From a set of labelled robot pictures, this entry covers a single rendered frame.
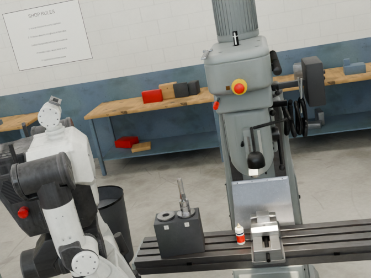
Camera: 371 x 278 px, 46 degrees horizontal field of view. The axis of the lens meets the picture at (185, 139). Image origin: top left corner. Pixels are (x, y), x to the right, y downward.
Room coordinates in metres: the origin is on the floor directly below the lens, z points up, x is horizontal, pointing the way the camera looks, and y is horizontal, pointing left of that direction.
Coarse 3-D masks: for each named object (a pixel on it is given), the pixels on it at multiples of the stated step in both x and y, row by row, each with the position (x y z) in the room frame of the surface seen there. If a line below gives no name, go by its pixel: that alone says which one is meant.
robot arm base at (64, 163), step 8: (64, 152) 1.17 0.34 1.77; (64, 160) 1.13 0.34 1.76; (16, 168) 1.12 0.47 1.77; (64, 168) 1.11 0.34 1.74; (16, 176) 1.10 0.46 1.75; (64, 176) 1.11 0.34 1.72; (72, 176) 1.18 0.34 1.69; (16, 184) 1.09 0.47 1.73; (72, 184) 1.15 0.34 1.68; (16, 192) 1.10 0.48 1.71; (24, 200) 1.13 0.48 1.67; (32, 200) 1.15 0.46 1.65
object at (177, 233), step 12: (156, 216) 1.95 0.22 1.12; (168, 216) 1.90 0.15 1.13; (180, 216) 1.88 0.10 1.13; (192, 216) 1.88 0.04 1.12; (156, 228) 1.87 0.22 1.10; (168, 228) 1.86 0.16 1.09; (180, 228) 1.85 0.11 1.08; (192, 228) 1.85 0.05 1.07; (168, 240) 1.86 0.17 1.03; (180, 240) 1.86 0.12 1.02; (192, 240) 1.85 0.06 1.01; (204, 240) 1.94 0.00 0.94; (168, 252) 1.86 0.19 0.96; (180, 252) 1.86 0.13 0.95; (192, 252) 1.85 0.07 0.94
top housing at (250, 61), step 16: (224, 48) 1.84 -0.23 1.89; (240, 48) 1.74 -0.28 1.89; (256, 48) 1.65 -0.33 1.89; (208, 64) 1.68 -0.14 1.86; (224, 64) 1.65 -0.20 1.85; (240, 64) 1.64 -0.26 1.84; (256, 64) 1.63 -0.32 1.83; (208, 80) 1.69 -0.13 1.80; (224, 80) 1.65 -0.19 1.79; (256, 80) 1.63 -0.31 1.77; (272, 80) 1.66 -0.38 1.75
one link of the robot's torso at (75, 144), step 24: (0, 144) 1.43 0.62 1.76; (24, 144) 1.36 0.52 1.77; (48, 144) 1.31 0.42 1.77; (72, 144) 1.28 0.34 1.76; (0, 168) 1.25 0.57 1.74; (72, 168) 1.24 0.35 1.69; (0, 192) 1.24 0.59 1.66; (72, 192) 1.25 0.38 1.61; (96, 192) 1.35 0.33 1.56; (24, 216) 1.23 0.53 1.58
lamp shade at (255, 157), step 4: (252, 152) 1.65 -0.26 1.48; (256, 152) 1.64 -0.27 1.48; (260, 152) 1.65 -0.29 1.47; (248, 156) 1.64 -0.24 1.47; (252, 156) 1.63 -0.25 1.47; (256, 156) 1.62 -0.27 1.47; (260, 156) 1.62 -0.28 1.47; (248, 160) 1.64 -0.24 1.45; (252, 160) 1.62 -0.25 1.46; (256, 160) 1.61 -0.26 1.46; (260, 160) 1.62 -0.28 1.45; (264, 160) 1.63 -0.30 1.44; (248, 164) 1.63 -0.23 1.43; (252, 164) 1.62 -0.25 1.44; (256, 164) 1.61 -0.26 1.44; (260, 164) 1.61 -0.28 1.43; (264, 164) 1.63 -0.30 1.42; (252, 168) 1.62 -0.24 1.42; (256, 168) 1.61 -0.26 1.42
